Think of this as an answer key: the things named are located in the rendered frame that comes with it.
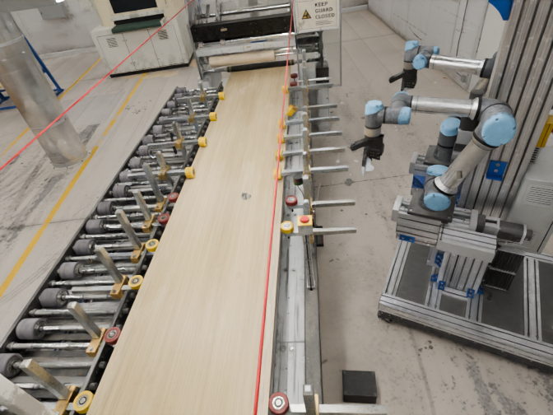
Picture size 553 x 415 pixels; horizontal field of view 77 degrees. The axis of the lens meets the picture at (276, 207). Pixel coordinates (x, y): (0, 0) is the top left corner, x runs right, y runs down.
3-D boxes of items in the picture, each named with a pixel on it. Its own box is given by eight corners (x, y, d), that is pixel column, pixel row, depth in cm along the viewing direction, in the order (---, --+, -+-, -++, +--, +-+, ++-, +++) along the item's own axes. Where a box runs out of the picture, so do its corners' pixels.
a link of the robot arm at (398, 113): (412, 100, 154) (387, 99, 158) (411, 111, 146) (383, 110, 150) (410, 116, 159) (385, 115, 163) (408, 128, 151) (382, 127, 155)
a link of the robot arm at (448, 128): (434, 144, 217) (439, 124, 208) (440, 134, 225) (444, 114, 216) (455, 148, 211) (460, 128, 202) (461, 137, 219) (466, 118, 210)
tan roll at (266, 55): (318, 53, 421) (318, 43, 413) (318, 57, 412) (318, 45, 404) (203, 66, 438) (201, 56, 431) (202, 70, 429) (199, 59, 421)
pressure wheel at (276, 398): (280, 428, 140) (276, 417, 132) (267, 412, 145) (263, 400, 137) (295, 413, 143) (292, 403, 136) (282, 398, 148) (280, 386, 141)
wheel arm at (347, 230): (355, 230, 214) (355, 225, 212) (356, 234, 212) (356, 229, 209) (285, 234, 220) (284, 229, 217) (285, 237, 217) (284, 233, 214)
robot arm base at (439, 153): (459, 151, 226) (462, 137, 219) (456, 163, 216) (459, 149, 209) (434, 147, 232) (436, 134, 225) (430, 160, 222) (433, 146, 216)
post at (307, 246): (314, 282, 203) (309, 226, 174) (315, 289, 199) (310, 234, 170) (307, 282, 203) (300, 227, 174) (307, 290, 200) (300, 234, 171)
